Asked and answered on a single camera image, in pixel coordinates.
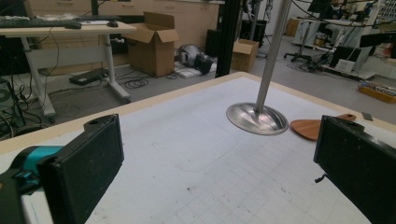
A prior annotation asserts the yellow tray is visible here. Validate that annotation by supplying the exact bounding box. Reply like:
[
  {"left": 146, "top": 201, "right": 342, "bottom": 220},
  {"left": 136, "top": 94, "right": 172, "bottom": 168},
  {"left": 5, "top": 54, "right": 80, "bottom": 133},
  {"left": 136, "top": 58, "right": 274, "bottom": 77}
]
[{"left": 358, "top": 81, "right": 396, "bottom": 105}]

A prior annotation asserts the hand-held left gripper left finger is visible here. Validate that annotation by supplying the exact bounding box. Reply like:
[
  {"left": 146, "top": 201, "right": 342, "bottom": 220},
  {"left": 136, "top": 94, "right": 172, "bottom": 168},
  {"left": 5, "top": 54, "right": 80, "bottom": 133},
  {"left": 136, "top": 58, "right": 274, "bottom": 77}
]
[{"left": 36, "top": 113, "right": 125, "bottom": 224}]

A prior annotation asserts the black flat device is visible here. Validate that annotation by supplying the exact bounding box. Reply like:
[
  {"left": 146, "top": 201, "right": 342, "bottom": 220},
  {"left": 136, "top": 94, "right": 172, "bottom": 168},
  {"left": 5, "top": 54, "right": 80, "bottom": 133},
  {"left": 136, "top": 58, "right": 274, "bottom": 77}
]
[{"left": 68, "top": 68, "right": 108, "bottom": 87}]

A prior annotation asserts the small white box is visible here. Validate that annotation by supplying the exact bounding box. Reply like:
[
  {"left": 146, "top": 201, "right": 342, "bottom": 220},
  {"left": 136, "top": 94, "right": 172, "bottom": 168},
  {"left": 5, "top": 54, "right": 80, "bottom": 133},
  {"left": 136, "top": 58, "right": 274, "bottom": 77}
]
[{"left": 335, "top": 59, "right": 355, "bottom": 75}]

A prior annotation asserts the coiled black cable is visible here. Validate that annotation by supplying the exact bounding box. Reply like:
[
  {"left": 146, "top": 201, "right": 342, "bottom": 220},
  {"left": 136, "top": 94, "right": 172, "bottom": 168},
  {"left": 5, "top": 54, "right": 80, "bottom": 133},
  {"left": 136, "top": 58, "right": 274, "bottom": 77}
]
[{"left": 124, "top": 76, "right": 149, "bottom": 90}]

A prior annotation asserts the office chair base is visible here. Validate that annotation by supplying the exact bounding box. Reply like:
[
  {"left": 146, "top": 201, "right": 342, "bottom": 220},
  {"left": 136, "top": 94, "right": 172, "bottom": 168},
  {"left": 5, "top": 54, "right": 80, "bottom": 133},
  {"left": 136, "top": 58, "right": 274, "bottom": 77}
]
[{"left": 283, "top": 50, "right": 313, "bottom": 63}]

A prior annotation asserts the metal stand with round base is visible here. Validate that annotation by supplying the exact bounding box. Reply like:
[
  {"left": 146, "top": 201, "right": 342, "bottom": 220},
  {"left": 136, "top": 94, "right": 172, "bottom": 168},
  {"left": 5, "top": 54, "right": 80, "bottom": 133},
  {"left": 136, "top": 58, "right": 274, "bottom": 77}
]
[{"left": 226, "top": 0, "right": 293, "bottom": 136}]

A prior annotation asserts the large open cardboard box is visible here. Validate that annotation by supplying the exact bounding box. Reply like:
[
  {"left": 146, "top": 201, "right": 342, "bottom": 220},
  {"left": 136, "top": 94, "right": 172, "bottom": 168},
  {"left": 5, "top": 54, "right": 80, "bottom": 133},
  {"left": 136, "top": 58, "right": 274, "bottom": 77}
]
[{"left": 121, "top": 11, "right": 180, "bottom": 78}]

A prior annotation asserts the small cardboard box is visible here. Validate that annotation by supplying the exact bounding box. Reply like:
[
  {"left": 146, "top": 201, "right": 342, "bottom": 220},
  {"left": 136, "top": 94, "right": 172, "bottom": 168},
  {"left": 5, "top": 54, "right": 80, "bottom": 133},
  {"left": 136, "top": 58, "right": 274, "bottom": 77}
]
[{"left": 231, "top": 38, "right": 260, "bottom": 74}]

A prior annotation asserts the computer tower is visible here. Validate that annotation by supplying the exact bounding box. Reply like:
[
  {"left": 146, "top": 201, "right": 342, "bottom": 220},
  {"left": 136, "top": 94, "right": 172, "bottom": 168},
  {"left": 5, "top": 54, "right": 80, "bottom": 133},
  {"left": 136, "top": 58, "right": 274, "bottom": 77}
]
[{"left": 0, "top": 83, "right": 14, "bottom": 110}]

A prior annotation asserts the black monitor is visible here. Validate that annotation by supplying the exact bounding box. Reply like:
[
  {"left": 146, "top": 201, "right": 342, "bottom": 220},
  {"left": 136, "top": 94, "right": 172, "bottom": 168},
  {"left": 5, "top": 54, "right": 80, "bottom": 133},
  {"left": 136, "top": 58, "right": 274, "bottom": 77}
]
[{"left": 359, "top": 32, "right": 396, "bottom": 49}]

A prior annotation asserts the black keyboard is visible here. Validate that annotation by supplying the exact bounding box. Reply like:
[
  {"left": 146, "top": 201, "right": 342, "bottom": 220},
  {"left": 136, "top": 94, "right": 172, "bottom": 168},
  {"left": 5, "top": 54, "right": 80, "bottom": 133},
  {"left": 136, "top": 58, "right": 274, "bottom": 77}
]
[{"left": 0, "top": 18, "right": 82, "bottom": 30}]

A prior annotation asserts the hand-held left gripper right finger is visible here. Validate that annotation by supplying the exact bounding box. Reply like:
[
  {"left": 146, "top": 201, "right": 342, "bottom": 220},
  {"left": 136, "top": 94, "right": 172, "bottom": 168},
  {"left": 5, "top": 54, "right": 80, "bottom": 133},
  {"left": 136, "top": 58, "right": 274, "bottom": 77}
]
[{"left": 313, "top": 115, "right": 396, "bottom": 224}]

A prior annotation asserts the grey and black bag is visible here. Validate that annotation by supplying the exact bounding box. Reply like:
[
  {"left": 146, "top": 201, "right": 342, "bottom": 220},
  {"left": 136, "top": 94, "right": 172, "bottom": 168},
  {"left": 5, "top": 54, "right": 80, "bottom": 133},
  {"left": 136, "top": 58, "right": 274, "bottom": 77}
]
[{"left": 177, "top": 44, "right": 214, "bottom": 76}]

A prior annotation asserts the black upright pillar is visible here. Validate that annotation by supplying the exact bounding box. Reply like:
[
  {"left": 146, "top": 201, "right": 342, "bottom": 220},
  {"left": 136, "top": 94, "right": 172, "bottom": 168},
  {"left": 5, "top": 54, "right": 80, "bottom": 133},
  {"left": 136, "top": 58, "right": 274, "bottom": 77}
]
[{"left": 215, "top": 0, "right": 242, "bottom": 78}]

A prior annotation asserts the white sheet on floor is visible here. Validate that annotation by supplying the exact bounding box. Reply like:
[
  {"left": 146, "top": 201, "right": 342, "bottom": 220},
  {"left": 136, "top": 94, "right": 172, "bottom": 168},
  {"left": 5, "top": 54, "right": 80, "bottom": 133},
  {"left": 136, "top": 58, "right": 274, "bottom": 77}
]
[{"left": 174, "top": 61, "right": 218, "bottom": 79}]

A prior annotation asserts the wooden spatula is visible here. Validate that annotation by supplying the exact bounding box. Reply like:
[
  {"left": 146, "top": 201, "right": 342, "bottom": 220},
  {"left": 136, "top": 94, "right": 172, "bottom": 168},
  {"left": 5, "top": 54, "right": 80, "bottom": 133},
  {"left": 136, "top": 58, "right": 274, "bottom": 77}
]
[{"left": 290, "top": 113, "right": 357, "bottom": 142}]

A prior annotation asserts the white-legged desk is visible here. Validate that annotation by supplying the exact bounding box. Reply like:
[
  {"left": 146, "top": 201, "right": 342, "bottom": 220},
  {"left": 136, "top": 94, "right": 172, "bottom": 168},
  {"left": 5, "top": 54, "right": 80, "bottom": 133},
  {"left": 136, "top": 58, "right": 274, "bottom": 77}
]
[{"left": 0, "top": 21, "right": 137, "bottom": 123}]

